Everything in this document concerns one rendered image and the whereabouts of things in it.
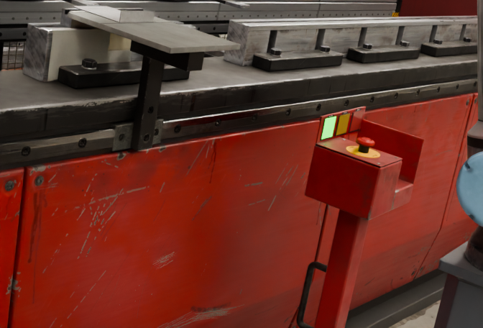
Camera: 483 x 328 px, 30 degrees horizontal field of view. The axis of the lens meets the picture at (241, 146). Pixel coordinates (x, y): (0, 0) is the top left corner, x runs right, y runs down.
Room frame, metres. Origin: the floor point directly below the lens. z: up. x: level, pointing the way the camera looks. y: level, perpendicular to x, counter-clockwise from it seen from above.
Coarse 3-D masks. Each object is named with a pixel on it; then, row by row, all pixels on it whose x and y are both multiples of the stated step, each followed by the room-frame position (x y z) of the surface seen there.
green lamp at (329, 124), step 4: (328, 120) 1.85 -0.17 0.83; (332, 120) 1.86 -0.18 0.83; (324, 124) 1.84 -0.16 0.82; (328, 124) 1.85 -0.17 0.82; (332, 124) 1.87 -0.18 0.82; (324, 128) 1.84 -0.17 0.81; (328, 128) 1.85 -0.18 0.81; (332, 128) 1.87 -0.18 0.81; (324, 132) 1.84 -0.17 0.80; (328, 132) 1.86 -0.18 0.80; (332, 132) 1.87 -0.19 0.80; (324, 136) 1.84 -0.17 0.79; (328, 136) 1.86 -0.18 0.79
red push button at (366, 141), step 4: (356, 140) 1.82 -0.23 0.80; (360, 140) 1.81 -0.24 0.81; (364, 140) 1.81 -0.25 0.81; (368, 140) 1.81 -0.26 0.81; (372, 140) 1.82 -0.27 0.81; (360, 144) 1.81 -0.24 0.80; (364, 144) 1.80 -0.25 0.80; (368, 144) 1.80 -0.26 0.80; (372, 144) 1.81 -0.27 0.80; (360, 148) 1.82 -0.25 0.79; (364, 148) 1.81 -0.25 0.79; (368, 148) 1.82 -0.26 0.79; (364, 152) 1.81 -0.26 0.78
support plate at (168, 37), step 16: (80, 16) 1.60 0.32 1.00; (96, 16) 1.62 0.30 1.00; (112, 32) 1.54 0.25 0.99; (128, 32) 1.52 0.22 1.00; (144, 32) 1.55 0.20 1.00; (160, 32) 1.57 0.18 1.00; (176, 32) 1.60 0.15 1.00; (192, 32) 1.63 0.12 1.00; (160, 48) 1.47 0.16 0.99; (176, 48) 1.47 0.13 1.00; (192, 48) 1.50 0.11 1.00; (208, 48) 1.53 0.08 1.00; (224, 48) 1.56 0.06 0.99
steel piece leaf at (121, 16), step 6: (90, 12) 1.64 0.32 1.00; (96, 12) 1.65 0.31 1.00; (102, 12) 1.66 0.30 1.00; (108, 12) 1.67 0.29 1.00; (114, 12) 1.68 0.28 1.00; (120, 12) 1.69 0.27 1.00; (126, 12) 1.61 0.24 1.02; (132, 12) 1.62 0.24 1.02; (138, 12) 1.63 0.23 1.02; (144, 12) 1.64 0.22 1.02; (150, 12) 1.65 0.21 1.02; (108, 18) 1.61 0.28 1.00; (114, 18) 1.62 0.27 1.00; (120, 18) 1.59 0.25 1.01; (126, 18) 1.61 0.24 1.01; (132, 18) 1.62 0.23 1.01; (138, 18) 1.63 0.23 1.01; (144, 18) 1.64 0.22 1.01; (150, 18) 1.65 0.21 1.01
